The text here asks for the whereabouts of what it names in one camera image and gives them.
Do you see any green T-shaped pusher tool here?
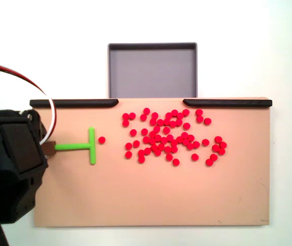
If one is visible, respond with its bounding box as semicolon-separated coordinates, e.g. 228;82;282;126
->
43;127;97;165

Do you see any black bumper strip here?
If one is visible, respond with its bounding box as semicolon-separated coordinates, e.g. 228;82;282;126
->
182;98;273;108
29;98;119;108

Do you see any grey square tray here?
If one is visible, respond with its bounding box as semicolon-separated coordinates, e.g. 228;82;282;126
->
107;42;198;99

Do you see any beige flat board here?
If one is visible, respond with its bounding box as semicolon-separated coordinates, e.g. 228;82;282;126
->
33;96;271;228

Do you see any red black white servo cable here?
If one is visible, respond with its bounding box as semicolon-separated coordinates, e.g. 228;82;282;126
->
0;59;57;144

